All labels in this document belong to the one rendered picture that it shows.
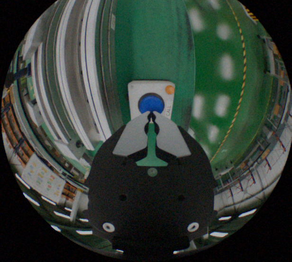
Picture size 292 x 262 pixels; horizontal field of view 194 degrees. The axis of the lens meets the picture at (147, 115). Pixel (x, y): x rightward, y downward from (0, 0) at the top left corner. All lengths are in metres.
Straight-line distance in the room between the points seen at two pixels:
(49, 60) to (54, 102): 0.12
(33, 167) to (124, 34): 3.23
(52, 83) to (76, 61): 0.12
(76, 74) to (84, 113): 0.09
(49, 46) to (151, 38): 0.28
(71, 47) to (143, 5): 0.18
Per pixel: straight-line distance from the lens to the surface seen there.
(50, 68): 0.31
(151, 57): 0.20
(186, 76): 0.22
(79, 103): 0.21
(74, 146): 0.36
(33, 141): 1.81
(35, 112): 0.48
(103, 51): 0.17
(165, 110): 0.16
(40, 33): 0.33
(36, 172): 3.27
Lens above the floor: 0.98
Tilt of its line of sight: 60 degrees down
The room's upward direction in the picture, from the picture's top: 176 degrees counter-clockwise
